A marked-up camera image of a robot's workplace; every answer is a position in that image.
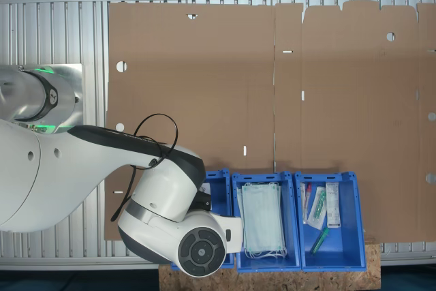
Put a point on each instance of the brown cardboard sheet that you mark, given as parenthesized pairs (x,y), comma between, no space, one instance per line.
(357,117)
(204,83)

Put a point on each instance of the blue plastic bin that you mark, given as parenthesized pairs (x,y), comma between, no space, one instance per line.
(293,236)
(219,195)
(347,236)

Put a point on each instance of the white face mask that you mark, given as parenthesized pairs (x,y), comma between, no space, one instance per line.
(262,216)
(239,202)

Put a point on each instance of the clear packet with red swab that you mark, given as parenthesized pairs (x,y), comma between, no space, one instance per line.
(305,202)

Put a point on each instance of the clear packet with green tube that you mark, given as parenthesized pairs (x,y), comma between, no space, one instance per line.
(317,207)

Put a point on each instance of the white printed flat packet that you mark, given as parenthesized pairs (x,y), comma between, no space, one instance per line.
(333,206)

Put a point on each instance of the green capped tube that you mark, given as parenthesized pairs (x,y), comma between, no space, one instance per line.
(320,240)

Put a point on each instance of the chipboard block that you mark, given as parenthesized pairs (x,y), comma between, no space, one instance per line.
(272,280)

